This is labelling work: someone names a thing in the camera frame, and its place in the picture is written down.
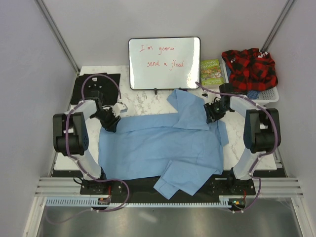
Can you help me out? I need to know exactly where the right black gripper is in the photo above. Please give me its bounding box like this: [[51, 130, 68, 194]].
[[203, 99, 231, 124]]

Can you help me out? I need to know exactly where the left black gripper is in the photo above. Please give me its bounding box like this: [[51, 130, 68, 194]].
[[91, 108, 121, 133]]

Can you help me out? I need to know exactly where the light blue long sleeve shirt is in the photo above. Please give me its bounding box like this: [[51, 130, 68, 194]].
[[98, 89, 229, 199]]

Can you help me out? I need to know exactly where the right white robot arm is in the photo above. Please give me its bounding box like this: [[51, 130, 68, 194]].
[[204, 83, 281, 195]]

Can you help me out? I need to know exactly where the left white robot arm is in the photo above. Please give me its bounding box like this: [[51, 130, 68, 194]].
[[52, 91, 127, 194]]

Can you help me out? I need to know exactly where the folded black shirt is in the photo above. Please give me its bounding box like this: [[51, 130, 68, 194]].
[[70, 74, 119, 106]]

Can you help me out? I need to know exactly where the green paperback book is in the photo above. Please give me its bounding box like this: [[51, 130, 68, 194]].
[[200, 59, 225, 89]]

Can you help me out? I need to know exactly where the blue checkered cloth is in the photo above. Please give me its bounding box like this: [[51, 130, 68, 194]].
[[247, 90, 259, 100]]

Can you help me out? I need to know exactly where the red black plaid shirt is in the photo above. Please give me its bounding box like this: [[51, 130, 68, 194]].
[[222, 48, 278, 93]]

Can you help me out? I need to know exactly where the white plastic basket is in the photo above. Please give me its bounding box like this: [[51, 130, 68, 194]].
[[221, 59, 279, 106]]

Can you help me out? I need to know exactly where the white dry-erase board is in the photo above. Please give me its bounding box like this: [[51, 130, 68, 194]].
[[128, 37, 201, 90]]

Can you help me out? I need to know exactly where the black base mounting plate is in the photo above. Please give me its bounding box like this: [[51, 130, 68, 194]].
[[53, 169, 256, 204]]

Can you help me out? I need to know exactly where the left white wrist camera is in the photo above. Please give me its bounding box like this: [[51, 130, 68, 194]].
[[112, 102, 128, 117]]

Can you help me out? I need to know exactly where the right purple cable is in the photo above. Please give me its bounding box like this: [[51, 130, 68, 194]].
[[195, 81, 279, 214]]

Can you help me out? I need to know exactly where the purple cable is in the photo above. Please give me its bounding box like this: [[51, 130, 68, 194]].
[[64, 73, 129, 213], [195, 81, 279, 214]]

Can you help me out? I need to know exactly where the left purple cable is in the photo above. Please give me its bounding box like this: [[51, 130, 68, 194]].
[[64, 73, 129, 213]]

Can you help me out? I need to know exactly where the white slotted cable duct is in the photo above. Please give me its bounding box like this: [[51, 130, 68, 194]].
[[46, 197, 232, 208]]

